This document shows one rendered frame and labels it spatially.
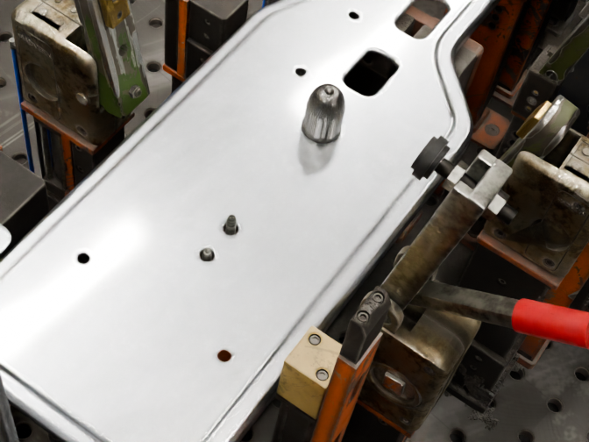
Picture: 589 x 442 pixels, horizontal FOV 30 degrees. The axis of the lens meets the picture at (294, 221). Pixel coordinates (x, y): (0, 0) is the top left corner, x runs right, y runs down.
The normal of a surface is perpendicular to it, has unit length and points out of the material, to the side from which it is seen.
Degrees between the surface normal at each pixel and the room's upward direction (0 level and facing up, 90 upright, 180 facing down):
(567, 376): 0
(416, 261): 90
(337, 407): 90
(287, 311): 0
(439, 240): 90
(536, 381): 0
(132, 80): 78
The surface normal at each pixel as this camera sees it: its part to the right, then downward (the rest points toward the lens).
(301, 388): -0.56, 0.66
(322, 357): 0.11, -0.54
